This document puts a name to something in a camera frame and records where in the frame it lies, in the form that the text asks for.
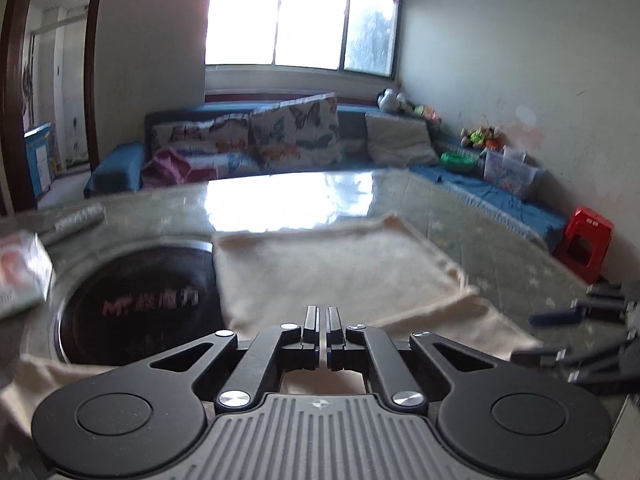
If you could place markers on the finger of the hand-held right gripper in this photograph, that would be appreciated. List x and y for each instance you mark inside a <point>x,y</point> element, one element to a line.
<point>557,317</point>
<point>542,357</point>

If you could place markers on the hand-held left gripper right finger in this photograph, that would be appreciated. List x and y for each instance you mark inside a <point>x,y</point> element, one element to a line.
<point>334,332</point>

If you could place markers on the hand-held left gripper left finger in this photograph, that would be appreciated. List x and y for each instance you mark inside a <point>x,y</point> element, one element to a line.
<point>314,332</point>

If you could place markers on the cream fleece cloth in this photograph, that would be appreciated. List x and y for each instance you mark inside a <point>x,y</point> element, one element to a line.
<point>325,265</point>

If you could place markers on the red plastic stool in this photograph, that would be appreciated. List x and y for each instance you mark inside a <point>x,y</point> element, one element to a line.
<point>582,245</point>

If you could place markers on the clear plastic storage box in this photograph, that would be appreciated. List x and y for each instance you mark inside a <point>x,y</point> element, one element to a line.
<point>512,172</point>

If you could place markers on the round black induction cooktop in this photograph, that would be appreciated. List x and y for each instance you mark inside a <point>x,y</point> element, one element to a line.
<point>145,300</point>

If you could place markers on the green plastic bowl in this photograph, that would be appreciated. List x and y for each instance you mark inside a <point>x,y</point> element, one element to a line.
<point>457,162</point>

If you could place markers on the pile of small plush toys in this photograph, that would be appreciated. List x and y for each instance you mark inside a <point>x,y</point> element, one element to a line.
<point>480,136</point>

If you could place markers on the square butterfly print cushion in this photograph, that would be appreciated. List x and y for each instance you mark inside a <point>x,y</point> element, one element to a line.
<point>297,130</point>

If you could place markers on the grey pillow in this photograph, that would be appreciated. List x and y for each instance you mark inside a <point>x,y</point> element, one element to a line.
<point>397,137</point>

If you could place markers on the wide butterfly print cushion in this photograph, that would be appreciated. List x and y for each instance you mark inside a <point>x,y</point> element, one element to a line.
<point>205,140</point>

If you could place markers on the pink cloth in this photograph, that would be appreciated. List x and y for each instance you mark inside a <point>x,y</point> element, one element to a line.
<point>165,167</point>

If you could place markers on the panda plush toy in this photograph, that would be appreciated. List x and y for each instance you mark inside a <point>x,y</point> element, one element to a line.
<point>390,101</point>

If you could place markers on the pink plush toy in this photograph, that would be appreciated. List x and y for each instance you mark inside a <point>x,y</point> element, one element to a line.
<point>425,110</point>

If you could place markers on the blue sofa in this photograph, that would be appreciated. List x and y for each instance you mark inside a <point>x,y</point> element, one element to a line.
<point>115,167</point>

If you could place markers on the grey remote control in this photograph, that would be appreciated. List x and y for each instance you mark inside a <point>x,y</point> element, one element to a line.
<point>75,220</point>

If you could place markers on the white tissue pack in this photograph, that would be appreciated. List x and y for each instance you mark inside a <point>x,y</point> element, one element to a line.
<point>20,275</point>

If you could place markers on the window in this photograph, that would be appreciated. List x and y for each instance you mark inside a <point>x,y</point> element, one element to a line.
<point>300,10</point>

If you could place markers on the blue cabinet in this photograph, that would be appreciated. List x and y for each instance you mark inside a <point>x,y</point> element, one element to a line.
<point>40,160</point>

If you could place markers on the dark wooden door frame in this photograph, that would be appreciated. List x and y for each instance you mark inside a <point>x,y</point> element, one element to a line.
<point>95,85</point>

